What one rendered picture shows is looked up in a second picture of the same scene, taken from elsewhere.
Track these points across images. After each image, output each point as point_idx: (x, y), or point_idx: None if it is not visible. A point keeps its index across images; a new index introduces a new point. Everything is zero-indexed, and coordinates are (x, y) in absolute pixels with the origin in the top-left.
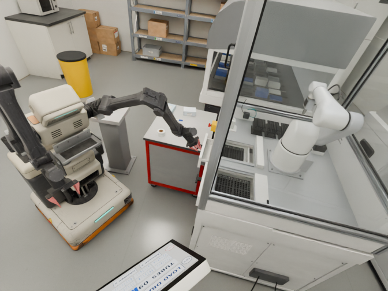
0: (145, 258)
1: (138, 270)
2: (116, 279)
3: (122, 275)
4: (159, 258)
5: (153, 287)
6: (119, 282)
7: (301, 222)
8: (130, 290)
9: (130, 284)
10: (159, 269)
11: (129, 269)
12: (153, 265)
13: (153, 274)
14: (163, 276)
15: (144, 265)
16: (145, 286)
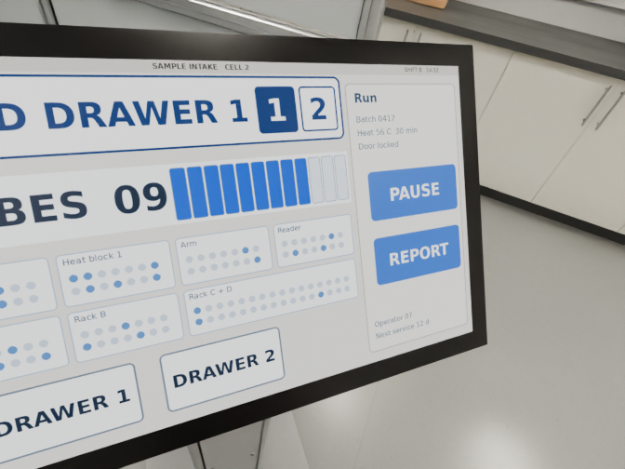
0: (96, 462)
1: (150, 358)
2: (268, 394)
3: (240, 403)
4: (0, 367)
5: (91, 120)
6: (253, 343)
7: None
8: (208, 227)
9: (203, 272)
10: (32, 242)
11: (202, 426)
12: (59, 320)
13: (74, 233)
14: (20, 155)
15: (112, 374)
16: (134, 174)
